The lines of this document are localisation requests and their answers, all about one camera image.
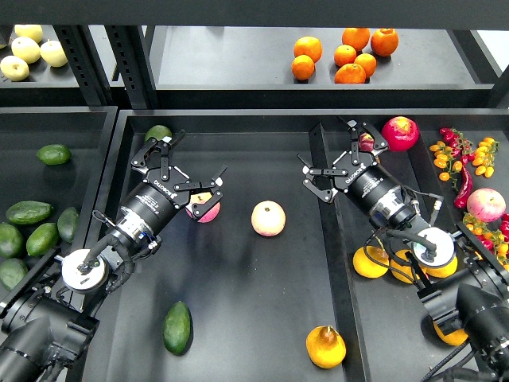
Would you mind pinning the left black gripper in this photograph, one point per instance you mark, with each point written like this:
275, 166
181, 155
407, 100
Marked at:
164, 191

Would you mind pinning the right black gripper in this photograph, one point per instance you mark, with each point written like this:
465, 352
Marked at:
366, 183

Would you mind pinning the yellow pear with brown top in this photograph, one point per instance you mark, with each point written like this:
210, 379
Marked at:
325, 346

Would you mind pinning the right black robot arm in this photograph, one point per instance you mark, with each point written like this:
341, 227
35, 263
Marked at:
460, 283

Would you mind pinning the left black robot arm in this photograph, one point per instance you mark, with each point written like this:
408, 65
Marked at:
49, 316

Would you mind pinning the green avocado in tray corner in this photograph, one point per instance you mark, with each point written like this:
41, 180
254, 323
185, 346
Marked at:
158, 132

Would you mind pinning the yellow pear left of row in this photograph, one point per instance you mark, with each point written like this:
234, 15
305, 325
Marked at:
370, 262

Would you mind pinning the yellow pear of row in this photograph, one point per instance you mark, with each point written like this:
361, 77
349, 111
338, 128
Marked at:
403, 273
370, 262
445, 271

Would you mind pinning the yellow pear middle of row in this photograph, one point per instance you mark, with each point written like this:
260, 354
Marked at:
403, 273

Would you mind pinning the green avocado left tray top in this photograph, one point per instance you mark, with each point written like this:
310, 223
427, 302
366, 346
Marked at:
54, 154

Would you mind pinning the yellow pear right of row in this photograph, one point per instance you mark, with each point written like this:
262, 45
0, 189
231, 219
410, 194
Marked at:
445, 271

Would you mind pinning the green avocado middle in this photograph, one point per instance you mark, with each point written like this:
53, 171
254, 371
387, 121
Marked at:
43, 238

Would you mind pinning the green avocado left edge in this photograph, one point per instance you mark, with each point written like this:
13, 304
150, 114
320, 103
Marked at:
12, 242

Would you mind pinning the pale yellow pear right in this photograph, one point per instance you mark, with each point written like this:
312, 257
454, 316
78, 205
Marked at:
53, 54

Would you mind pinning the pale yellow pear front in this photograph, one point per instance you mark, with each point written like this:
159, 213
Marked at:
14, 68

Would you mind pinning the pale yellow pear middle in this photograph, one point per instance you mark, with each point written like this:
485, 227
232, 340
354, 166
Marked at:
27, 49

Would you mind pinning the small dark red apple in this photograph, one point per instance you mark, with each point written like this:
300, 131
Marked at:
366, 142

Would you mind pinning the pink red apple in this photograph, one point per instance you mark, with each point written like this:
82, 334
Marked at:
200, 199

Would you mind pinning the big red apple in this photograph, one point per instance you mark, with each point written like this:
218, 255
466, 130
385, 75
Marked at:
401, 133

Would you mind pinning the orange cherry tomato bunch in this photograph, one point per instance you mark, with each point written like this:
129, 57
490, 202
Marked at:
446, 159

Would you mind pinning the orange fruit front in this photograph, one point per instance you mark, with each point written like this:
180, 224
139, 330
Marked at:
350, 74

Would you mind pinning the orange fruit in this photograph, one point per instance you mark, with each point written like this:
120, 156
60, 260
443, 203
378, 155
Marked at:
368, 62
302, 67
357, 38
309, 46
344, 54
384, 42
350, 74

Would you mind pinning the pale pink apple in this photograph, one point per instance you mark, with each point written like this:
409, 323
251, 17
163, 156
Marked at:
268, 218

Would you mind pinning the orange fruit right lower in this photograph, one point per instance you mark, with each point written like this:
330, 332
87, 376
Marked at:
368, 62

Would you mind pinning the red cherry tomato bunch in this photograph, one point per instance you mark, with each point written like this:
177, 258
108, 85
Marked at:
454, 144

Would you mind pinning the red chili pepper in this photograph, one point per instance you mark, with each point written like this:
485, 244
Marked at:
465, 189

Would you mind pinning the black left tray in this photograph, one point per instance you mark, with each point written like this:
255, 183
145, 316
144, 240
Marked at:
87, 132

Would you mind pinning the black tray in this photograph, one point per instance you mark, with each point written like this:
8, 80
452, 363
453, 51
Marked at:
87, 132
254, 299

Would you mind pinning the orange fruit lower left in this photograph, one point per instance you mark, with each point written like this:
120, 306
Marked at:
302, 67

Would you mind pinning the orange fruit centre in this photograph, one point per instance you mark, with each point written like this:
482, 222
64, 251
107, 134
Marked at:
344, 54

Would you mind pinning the yellow cherry tomato bunch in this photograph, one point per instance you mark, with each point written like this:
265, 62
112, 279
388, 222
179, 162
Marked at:
484, 160

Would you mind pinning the orange fruit top right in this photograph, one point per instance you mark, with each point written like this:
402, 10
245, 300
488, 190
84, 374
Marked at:
384, 42

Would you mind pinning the orange fruit far left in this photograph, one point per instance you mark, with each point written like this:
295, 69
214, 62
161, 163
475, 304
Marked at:
309, 46

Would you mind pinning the black centre tray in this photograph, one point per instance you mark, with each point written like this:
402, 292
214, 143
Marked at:
254, 299

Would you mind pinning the mixed cherry tomato bunch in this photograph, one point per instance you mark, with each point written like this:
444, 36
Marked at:
494, 239

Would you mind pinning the dark avocado by tray wall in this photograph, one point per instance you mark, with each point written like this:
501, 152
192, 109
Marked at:
67, 224

